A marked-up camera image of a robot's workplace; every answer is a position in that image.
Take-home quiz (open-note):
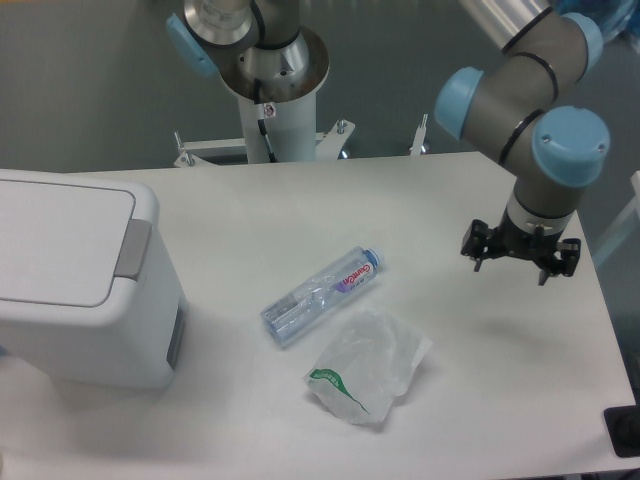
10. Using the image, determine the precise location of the blue plastic bag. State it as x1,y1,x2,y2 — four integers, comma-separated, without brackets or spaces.
550,0,639,43

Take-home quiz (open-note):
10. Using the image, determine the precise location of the white push-lid trash can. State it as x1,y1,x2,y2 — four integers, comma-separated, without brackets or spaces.
1,169,187,388

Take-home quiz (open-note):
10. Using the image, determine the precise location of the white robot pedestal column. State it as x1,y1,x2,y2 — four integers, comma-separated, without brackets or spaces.
217,25,331,165

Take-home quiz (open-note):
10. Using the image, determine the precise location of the white frame at right edge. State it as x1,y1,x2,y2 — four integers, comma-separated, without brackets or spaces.
592,171,639,269

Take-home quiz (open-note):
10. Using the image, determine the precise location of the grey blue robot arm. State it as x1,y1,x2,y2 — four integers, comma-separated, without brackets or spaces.
166,1,610,281

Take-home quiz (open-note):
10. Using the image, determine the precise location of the black clamp at table edge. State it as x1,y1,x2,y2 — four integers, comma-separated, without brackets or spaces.
603,405,639,458

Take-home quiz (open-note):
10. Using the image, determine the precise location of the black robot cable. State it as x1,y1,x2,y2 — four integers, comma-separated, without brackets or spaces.
252,78,279,164

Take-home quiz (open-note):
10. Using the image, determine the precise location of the clear plastic water bottle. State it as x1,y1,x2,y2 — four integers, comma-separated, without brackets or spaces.
261,246,385,347

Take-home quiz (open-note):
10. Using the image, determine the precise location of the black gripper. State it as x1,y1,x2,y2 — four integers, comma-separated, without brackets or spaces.
460,204,582,286

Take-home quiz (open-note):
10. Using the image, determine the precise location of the crumpled clear plastic bag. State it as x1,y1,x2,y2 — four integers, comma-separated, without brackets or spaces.
304,309,432,426

